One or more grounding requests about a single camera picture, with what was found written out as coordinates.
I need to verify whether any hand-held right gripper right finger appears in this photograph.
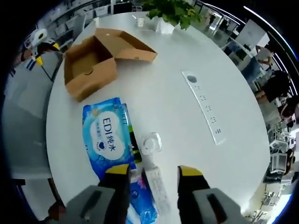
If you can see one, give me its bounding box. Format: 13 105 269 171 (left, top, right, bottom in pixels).
177 165 242 224

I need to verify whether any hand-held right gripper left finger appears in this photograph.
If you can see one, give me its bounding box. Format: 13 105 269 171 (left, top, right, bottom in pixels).
66 164 131 224

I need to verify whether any blue soft tissue pack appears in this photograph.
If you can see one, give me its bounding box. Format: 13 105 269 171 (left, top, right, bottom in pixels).
127 172 159 224

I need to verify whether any white printed carton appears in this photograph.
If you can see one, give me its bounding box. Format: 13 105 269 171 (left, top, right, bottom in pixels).
141 167 171 214

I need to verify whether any blue wet wipes pack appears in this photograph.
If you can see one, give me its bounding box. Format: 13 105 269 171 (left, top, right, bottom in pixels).
82 97 137 180

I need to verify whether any white pump bottle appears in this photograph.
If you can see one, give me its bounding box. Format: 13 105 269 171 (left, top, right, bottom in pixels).
140 131 163 171

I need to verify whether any brown cardboard shoe box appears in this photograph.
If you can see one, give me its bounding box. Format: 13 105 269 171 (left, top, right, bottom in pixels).
64 28 158 103

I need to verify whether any person's left hand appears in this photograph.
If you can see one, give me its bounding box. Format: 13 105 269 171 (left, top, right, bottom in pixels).
21 47 34 63

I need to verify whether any grey chair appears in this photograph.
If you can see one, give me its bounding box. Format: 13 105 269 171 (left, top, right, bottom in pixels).
2 63 54 178
70 15 87 38

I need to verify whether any white table socket strip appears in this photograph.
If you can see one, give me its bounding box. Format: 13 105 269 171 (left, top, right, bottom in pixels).
181 70 226 146

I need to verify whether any green potted plant white pot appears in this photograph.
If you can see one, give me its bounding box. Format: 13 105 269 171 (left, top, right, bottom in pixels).
142 0 201 35

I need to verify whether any white square pillar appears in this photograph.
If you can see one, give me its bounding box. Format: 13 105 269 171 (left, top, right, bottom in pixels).
235 18 269 51

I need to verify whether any ceiling light strip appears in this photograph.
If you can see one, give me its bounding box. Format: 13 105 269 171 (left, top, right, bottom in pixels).
244 6 299 61

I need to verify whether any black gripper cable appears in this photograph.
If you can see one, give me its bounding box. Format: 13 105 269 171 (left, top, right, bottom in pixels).
41 65 56 82

